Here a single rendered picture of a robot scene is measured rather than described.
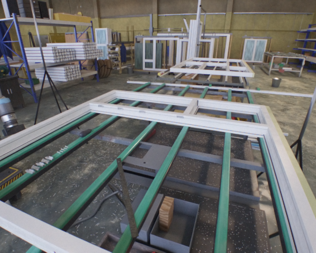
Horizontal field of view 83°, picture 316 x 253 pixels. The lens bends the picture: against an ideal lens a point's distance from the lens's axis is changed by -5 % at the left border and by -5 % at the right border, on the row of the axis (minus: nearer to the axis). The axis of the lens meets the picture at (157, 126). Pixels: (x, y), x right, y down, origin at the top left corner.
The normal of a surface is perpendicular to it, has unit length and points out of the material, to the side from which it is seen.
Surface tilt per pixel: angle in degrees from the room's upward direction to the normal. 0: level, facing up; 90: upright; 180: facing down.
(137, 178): 0
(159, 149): 0
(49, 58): 90
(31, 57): 90
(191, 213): 90
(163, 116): 90
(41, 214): 0
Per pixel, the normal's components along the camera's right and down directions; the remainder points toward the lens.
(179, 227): 0.00, -0.90
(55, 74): -0.34, 0.40
